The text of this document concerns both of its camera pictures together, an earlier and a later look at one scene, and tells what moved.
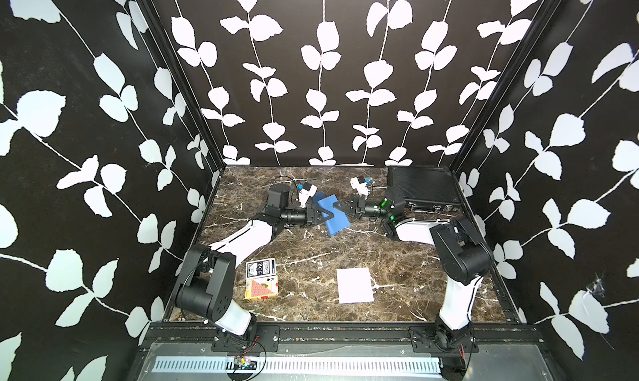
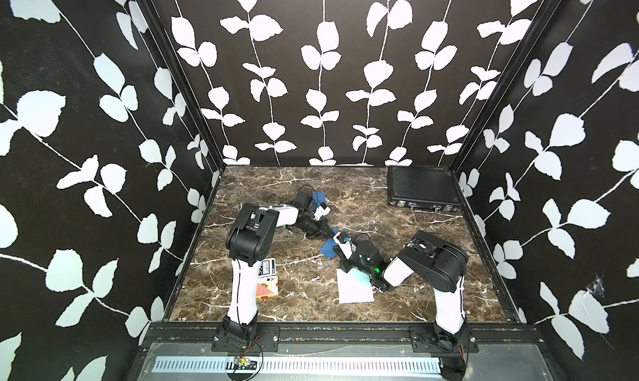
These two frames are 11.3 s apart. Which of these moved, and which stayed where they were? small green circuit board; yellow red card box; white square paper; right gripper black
Moved: right gripper black
Stayed: white square paper; yellow red card box; small green circuit board
